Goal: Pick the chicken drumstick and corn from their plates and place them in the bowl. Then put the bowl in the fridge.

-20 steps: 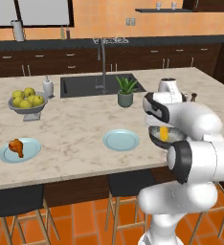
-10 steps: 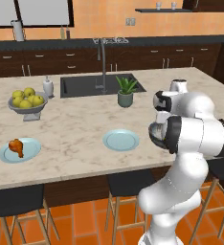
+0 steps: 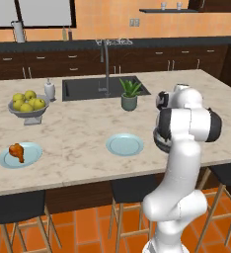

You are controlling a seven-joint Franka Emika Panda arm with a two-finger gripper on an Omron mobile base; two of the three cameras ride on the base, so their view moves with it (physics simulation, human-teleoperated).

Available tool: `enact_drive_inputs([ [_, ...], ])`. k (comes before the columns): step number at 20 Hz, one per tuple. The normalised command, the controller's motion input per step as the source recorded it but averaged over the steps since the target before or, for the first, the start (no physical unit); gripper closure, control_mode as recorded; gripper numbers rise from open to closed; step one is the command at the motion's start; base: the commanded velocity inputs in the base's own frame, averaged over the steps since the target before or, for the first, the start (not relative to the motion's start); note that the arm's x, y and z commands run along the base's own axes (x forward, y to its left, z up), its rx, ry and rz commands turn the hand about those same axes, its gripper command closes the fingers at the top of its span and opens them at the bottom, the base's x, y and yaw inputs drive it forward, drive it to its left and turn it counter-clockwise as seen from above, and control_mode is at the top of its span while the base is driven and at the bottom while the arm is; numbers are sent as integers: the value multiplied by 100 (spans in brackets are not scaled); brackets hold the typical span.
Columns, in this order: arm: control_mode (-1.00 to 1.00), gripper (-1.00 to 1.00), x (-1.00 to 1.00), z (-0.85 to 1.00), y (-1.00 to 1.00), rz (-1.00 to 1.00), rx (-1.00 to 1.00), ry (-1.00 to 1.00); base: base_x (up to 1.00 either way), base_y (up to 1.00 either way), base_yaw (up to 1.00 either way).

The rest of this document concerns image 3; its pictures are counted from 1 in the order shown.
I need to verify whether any dark grey bowl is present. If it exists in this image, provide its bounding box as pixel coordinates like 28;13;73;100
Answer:
152;126;174;155

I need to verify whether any grey fruit bowl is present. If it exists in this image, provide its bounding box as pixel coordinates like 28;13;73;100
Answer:
7;95;51;127

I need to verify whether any brown chicken drumstick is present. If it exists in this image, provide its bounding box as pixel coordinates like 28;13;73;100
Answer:
8;142;26;164

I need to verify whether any light blue plate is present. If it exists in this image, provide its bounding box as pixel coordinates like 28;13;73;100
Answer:
105;132;145;157
0;141;43;170

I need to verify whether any green plant in grey pot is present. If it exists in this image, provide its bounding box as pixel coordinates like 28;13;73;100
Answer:
118;77;144;113

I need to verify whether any black sink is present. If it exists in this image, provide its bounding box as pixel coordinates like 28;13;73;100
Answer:
61;75;152;103

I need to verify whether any grey tap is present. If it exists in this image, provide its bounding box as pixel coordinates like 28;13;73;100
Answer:
99;39;113;98

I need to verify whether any white soap dispenser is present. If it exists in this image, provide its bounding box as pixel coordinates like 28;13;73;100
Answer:
43;77;57;103

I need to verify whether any yellow-green apple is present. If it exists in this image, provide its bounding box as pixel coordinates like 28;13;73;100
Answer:
33;98;46;112
12;99;25;112
19;102;35;114
24;89;38;101
12;93;26;103

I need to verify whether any dark wood island base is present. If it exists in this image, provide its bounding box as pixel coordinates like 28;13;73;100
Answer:
43;173;168;215

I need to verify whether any white pitcher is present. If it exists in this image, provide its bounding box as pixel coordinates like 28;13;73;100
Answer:
10;20;27;44

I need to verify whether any black-framed window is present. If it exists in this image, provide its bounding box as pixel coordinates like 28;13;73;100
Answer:
0;0;78;31

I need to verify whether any white wire stand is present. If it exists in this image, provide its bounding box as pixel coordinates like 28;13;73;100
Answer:
95;37;134;46

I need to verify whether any grey wall socket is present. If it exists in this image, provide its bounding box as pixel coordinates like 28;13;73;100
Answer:
128;18;141;28

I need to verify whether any dark wall shelf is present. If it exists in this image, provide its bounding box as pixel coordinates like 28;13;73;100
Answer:
138;8;199;15

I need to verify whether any dark wood wall cupboard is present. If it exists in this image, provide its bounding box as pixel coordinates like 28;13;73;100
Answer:
188;0;231;14

